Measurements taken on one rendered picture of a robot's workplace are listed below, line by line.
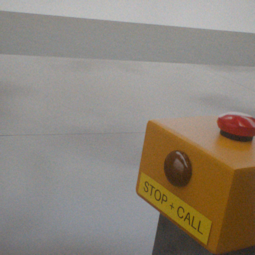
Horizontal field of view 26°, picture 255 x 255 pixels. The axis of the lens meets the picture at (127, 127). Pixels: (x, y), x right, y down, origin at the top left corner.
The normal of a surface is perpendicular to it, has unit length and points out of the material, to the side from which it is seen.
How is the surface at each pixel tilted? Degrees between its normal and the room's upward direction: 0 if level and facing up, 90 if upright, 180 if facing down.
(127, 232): 0
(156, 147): 90
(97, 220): 0
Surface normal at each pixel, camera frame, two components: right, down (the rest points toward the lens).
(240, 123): 0.08, -0.66
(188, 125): 0.15, -0.94
